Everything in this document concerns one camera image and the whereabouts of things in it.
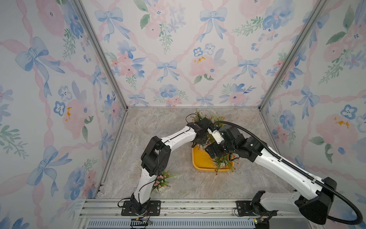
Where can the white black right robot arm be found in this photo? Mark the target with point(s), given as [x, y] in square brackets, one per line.
[312, 197]

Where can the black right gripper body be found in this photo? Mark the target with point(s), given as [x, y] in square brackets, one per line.
[223, 143]

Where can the aluminium front rail frame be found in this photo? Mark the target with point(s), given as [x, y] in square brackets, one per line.
[188, 214]

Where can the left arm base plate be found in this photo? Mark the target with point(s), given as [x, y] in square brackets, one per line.
[150, 208]

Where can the yellow plastic storage tray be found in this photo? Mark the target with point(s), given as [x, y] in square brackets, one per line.
[201, 160]

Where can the red flower plant pot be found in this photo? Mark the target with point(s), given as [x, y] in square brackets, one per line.
[198, 115]
[225, 163]

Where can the aluminium right corner post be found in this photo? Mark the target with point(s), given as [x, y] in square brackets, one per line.
[304, 33]

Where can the red flower plant front pot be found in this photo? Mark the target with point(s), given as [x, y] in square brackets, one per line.
[225, 163]

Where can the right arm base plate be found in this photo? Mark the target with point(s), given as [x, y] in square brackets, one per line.
[247, 208]

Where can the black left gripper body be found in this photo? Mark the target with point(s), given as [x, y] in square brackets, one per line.
[204, 134]

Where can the aluminium corner post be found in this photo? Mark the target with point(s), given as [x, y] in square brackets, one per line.
[304, 33]
[80, 10]

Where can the aluminium left corner post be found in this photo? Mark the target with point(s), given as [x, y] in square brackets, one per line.
[80, 10]

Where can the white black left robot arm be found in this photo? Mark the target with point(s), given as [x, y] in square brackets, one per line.
[156, 156]

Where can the orange flower plant white pot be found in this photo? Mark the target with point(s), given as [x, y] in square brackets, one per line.
[216, 118]

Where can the pink flower plant front pot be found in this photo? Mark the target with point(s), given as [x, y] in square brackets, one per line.
[162, 181]

